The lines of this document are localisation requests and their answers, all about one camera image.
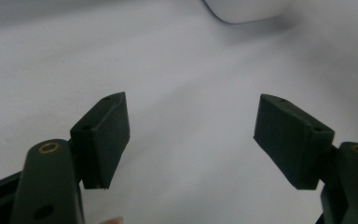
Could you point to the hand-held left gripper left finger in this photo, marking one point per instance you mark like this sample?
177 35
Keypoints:
105 140

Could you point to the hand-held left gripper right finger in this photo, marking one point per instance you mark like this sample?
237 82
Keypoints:
287 140

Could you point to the white square bowl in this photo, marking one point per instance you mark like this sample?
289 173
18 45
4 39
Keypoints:
248 11

